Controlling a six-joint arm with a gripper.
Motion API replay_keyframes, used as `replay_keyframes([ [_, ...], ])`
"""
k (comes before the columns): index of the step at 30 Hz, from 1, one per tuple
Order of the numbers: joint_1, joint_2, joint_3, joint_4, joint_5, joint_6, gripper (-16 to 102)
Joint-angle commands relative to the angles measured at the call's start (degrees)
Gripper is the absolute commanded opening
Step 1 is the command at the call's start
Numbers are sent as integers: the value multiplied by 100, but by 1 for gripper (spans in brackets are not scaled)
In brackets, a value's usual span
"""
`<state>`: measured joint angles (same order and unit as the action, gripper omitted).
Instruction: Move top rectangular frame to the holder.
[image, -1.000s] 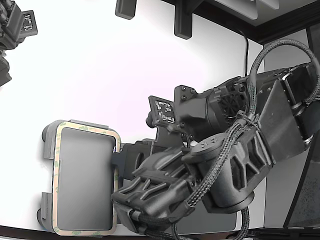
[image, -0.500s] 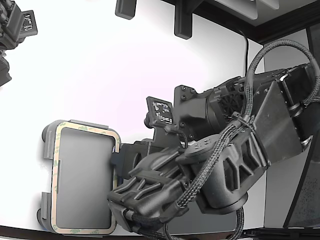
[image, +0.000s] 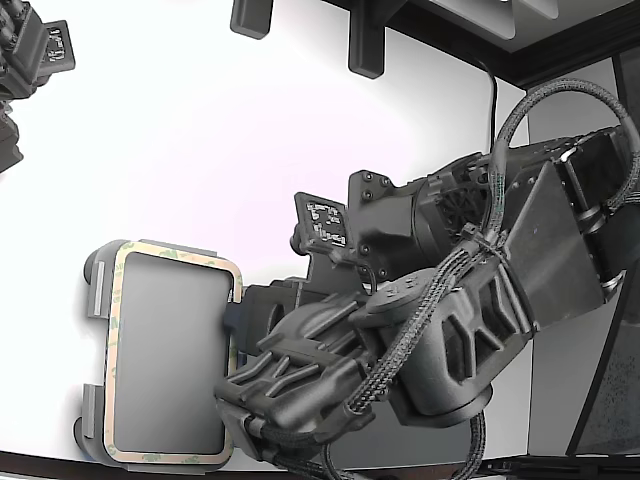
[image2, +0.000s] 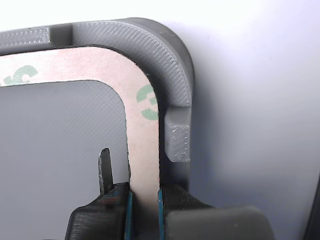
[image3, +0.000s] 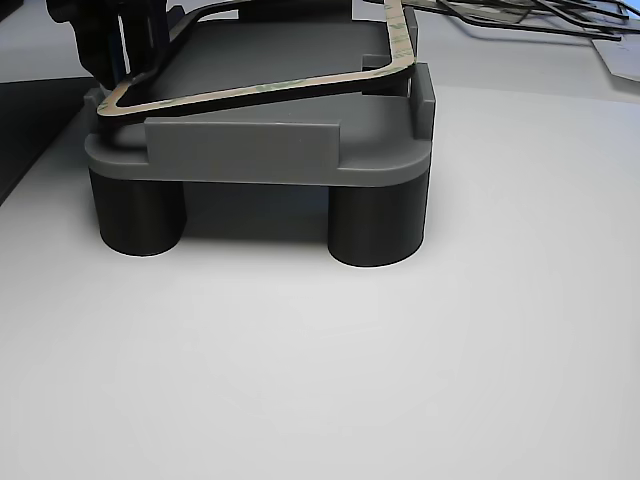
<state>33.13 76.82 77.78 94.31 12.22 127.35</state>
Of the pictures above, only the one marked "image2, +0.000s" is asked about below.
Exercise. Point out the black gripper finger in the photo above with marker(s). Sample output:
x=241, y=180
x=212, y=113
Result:
x=97, y=222
x=195, y=217

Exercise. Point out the beige rectangular adhesive frame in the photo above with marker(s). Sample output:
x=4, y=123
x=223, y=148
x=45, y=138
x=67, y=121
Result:
x=142, y=150

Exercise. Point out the dark gray textured tray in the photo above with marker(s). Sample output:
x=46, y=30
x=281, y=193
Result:
x=313, y=220

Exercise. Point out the gray 3D-printed frame holder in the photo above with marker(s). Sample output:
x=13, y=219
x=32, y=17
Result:
x=162, y=50

